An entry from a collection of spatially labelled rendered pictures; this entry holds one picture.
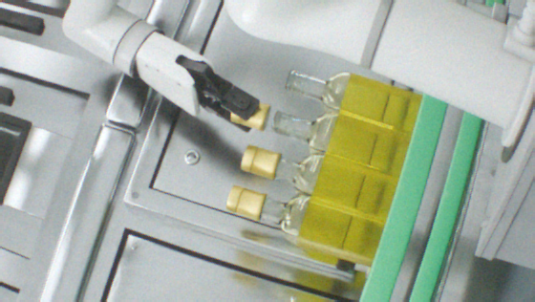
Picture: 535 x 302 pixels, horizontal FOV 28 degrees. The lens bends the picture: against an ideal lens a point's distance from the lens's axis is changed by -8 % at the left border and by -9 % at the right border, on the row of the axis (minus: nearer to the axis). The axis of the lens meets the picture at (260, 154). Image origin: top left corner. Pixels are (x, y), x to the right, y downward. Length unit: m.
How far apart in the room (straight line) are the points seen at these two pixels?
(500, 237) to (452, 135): 0.37
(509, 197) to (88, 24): 0.74
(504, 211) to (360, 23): 0.21
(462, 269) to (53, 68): 0.74
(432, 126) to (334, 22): 0.36
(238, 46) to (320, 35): 0.64
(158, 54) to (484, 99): 0.58
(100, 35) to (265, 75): 0.27
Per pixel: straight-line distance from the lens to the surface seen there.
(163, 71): 1.45
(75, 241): 1.58
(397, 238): 1.29
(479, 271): 1.27
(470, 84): 1.00
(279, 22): 1.02
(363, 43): 1.01
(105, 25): 1.51
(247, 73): 1.63
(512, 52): 1.01
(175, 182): 1.58
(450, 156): 1.33
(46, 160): 1.66
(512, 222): 0.98
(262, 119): 1.46
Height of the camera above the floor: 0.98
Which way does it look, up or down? 7 degrees up
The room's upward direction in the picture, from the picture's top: 73 degrees counter-clockwise
